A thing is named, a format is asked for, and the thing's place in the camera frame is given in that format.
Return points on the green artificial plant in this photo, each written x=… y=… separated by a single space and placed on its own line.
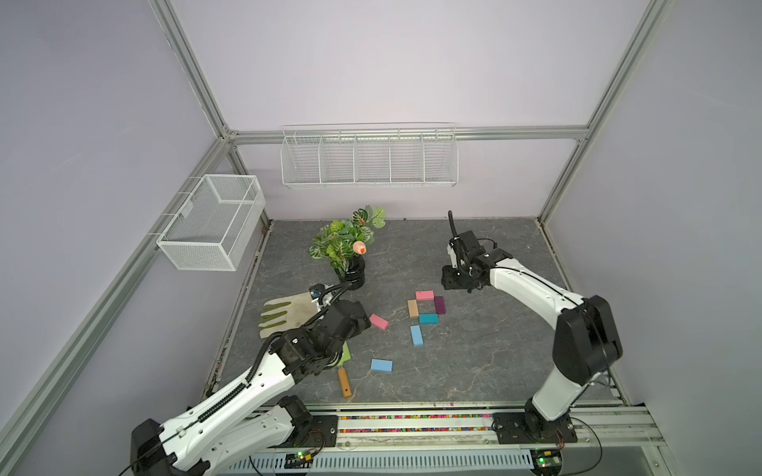
x=342 y=241

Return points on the pink block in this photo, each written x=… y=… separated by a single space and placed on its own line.
x=379 y=322
x=425 y=296

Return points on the teal block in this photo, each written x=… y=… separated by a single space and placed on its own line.
x=429 y=319

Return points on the beige garden glove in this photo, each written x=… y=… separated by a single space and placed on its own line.
x=285 y=313

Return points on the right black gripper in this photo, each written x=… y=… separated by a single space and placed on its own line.
x=446 y=281

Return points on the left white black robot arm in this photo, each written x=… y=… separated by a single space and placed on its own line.
x=255 y=410

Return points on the white wire basket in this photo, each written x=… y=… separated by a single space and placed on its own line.
x=212 y=228

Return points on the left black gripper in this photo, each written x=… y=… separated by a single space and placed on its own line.
x=363 y=322

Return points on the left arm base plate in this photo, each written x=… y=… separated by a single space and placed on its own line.
x=321 y=431

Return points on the white slotted cable duct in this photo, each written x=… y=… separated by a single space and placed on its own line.
x=385 y=462

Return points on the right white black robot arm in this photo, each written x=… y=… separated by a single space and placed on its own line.
x=586 y=341

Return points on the purple block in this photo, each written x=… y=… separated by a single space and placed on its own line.
x=440 y=305

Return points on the light blue block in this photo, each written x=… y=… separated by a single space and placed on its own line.
x=382 y=366
x=417 y=336

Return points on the tan wooden block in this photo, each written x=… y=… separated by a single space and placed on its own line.
x=413 y=309

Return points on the green garden fork wooden handle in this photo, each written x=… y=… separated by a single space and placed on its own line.
x=342 y=372

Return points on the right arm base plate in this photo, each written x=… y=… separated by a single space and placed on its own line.
x=529 y=428

